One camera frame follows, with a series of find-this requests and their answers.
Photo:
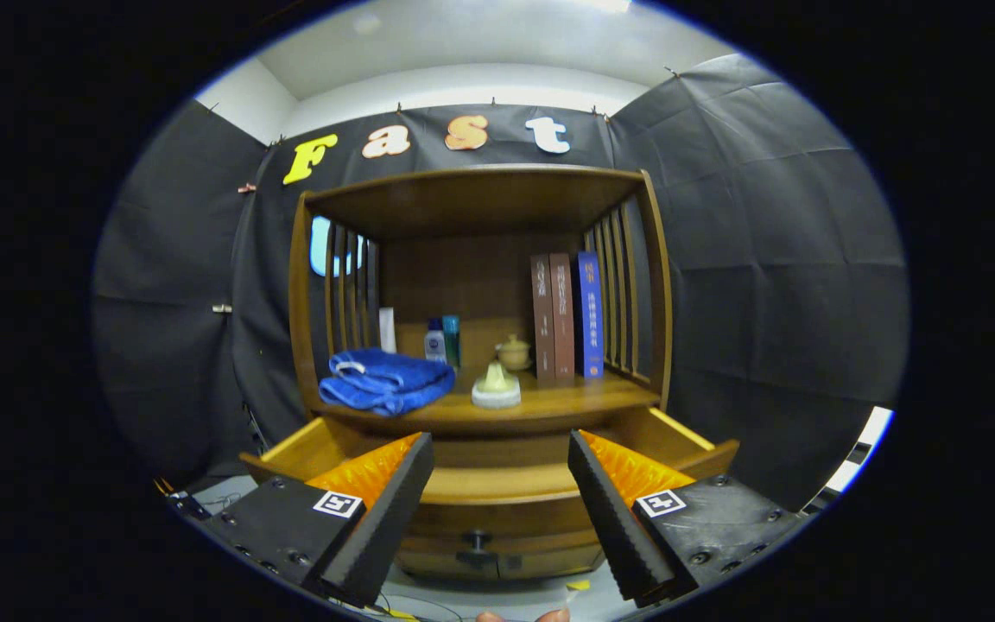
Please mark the beige lidded teacup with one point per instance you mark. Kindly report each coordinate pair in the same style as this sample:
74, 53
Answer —
514, 354

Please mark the wooden cabinet door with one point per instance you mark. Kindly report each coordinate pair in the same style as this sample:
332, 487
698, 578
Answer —
549, 562
437, 567

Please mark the wooden drawer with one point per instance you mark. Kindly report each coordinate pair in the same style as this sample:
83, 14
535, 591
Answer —
506, 514

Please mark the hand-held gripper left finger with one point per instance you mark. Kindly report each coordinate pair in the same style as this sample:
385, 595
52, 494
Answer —
385, 527

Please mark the teal bottle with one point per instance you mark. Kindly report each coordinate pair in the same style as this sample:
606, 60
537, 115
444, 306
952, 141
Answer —
453, 341

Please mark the white paper sheet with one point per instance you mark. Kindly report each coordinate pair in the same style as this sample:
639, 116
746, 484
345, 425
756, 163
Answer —
387, 330

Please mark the wooden countertop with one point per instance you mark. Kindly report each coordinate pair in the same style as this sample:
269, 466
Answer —
567, 397

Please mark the black drawer knob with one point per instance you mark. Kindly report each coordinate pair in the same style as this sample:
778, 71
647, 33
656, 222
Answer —
478, 549

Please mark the white bottle with blue cap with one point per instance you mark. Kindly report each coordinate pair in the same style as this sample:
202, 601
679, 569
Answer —
435, 345

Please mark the blue folded towel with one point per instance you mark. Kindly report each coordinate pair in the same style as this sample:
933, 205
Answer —
394, 376

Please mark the green item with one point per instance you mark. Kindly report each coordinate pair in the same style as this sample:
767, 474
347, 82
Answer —
496, 384

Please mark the black backdrop cloth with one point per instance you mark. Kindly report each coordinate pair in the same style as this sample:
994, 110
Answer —
765, 259

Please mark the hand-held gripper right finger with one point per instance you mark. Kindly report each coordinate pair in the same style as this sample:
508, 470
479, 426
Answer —
614, 527

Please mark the reddish brown book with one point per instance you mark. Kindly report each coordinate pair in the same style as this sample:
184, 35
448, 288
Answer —
563, 320

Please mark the white panel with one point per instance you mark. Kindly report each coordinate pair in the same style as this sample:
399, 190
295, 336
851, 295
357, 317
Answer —
860, 449

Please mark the wooden cabinet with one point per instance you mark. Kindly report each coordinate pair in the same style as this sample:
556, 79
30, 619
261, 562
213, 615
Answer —
472, 276

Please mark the blue book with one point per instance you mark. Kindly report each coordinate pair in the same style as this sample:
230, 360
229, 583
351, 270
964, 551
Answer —
591, 315

